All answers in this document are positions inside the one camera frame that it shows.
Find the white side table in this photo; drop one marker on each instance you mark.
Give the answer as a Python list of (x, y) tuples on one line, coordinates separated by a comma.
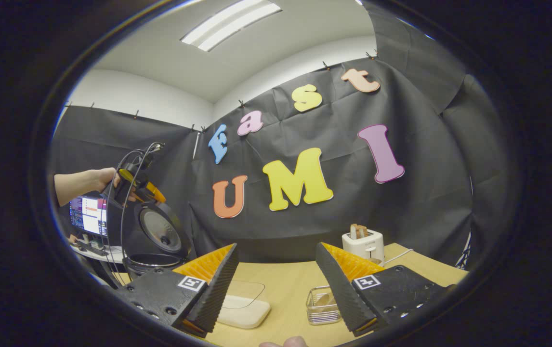
[(112, 253)]

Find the black keyboard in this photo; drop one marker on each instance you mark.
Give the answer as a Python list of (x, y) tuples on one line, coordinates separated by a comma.
[(90, 249)]

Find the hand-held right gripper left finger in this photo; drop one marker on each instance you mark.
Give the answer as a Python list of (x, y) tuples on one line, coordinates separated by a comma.
[(213, 294)]

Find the bread slice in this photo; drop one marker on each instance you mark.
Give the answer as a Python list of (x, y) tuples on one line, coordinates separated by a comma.
[(358, 231)]

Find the dark grey rice cooker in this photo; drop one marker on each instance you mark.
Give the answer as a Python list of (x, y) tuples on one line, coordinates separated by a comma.
[(160, 231)]

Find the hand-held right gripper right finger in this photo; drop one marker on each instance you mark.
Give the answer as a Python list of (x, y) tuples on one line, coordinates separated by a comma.
[(341, 294)]

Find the black backdrop cloth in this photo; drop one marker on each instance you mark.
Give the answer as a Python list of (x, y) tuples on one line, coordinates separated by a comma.
[(401, 217)]

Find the computer monitor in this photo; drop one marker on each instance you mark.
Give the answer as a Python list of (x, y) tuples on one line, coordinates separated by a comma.
[(88, 214)]

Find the white toaster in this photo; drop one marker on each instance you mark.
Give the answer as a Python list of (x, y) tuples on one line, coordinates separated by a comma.
[(365, 248)]

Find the ceiling light panel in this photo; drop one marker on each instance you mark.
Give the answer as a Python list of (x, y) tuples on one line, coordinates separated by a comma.
[(230, 24)]

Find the clear plastic rice box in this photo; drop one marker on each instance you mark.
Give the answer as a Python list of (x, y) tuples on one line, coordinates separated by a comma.
[(242, 313)]

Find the white rice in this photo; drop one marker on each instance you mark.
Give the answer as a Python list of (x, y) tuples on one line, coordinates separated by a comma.
[(244, 311)]

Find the clear chopstick holder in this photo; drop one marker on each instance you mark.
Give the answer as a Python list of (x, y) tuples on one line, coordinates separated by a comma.
[(317, 315)]

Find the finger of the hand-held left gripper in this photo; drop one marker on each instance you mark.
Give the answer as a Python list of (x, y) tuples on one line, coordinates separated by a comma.
[(155, 193)]

